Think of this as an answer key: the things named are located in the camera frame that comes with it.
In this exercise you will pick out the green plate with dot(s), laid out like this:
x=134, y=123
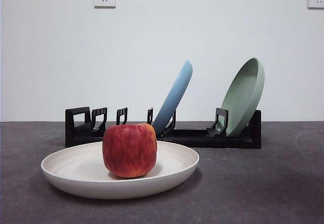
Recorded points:
x=240, y=99

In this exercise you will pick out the red apple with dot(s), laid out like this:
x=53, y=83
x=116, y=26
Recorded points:
x=129, y=150

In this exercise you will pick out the pale yellow plate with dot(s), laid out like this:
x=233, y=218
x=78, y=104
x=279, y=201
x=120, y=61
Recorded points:
x=76, y=178

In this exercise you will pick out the black plate rack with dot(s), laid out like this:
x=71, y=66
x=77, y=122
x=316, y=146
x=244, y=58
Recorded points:
x=202, y=141

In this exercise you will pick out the blue plate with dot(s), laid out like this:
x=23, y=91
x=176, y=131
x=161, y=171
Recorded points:
x=174, y=94

